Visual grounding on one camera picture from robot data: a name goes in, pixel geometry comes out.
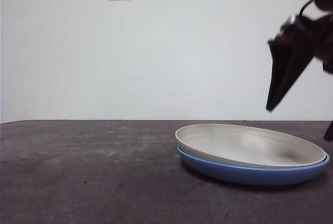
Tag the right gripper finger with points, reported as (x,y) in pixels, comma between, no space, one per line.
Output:
(283,68)
(330,131)

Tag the white round plate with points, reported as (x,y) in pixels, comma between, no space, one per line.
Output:
(247,146)

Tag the blue round plate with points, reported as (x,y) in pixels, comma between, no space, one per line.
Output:
(247,177)

